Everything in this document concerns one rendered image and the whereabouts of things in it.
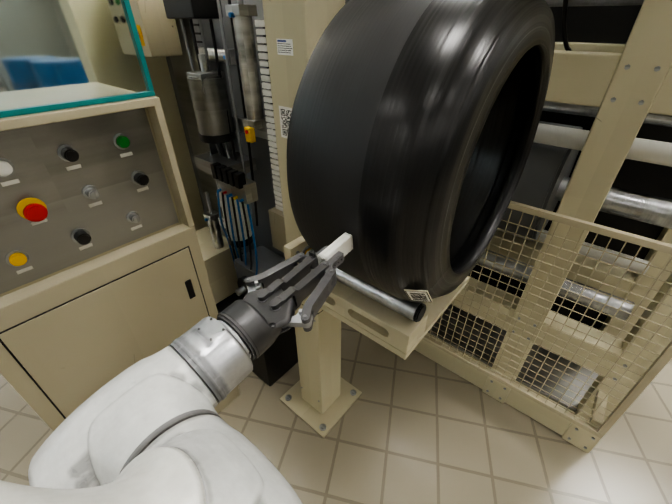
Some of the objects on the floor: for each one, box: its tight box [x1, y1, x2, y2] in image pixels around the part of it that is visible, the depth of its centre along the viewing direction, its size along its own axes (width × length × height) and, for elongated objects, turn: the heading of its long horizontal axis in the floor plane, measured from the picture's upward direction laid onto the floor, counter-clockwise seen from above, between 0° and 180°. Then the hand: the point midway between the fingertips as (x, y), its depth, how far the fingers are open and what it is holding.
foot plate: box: [280, 377, 362, 438], centre depth 154 cm, size 27×27×2 cm
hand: (335, 252), depth 54 cm, fingers closed
